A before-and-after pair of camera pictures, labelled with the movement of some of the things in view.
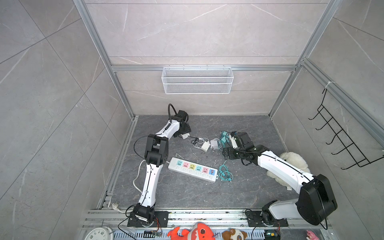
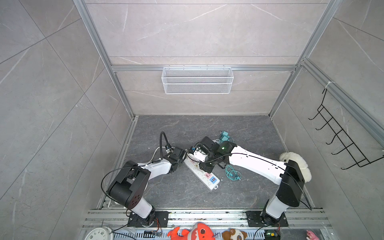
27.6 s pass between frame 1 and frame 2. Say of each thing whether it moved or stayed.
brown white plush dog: stayed
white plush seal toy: stayed
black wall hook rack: stayed
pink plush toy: stayed
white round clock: stayed
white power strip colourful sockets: moved
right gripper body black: moved
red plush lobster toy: stayed
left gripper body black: moved
